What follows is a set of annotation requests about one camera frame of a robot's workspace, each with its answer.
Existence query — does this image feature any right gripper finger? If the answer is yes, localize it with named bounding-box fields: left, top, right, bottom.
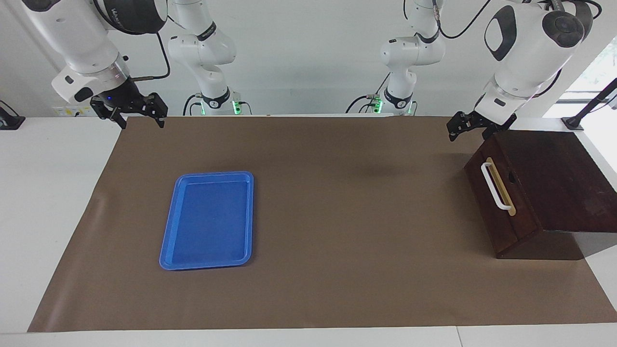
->
left=146, top=92, right=169, bottom=129
left=90, top=96, right=128, bottom=130

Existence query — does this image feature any white drawer handle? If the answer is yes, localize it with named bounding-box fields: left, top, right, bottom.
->
left=481, top=162, right=513, bottom=212

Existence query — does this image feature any dark wooden drawer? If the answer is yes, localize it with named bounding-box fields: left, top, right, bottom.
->
left=464, top=137, right=543, bottom=256

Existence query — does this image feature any dark wooden drawer cabinet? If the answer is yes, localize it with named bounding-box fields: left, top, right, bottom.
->
left=464, top=129, right=617, bottom=261

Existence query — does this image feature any black stand base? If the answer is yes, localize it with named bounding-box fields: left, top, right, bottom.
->
left=0, top=100, right=26, bottom=131

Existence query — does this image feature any blue plastic tray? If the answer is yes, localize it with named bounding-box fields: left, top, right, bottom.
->
left=159, top=171, right=255, bottom=271

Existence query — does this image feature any brown paper table mat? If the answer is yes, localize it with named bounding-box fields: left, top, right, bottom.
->
left=27, top=115, right=617, bottom=333

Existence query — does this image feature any black right arm base cable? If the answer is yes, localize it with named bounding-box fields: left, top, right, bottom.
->
left=183, top=93, right=204, bottom=116

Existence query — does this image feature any black arm base cable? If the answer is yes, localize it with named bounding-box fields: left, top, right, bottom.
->
left=183, top=93, right=204, bottom=116
left=345, top=95, right=376, bottom=114

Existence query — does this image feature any wall power outlet strip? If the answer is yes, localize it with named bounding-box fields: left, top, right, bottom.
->
left=53, top=107, right=92, bottom=118

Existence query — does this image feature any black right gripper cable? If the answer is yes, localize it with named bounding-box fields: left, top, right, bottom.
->
left=133, top=31, right=171, bottom=81

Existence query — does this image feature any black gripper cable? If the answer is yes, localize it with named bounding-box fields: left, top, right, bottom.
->
left=433, top=0, right=492, bottom=39
left=133, top=31, right=171, bottom=81

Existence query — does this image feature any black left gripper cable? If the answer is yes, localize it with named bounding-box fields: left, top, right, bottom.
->
left=433, top=0, right=492, bottom=39

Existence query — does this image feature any black left arm base cable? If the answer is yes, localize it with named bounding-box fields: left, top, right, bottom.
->
left=345, top=95, right=376, bottom=114

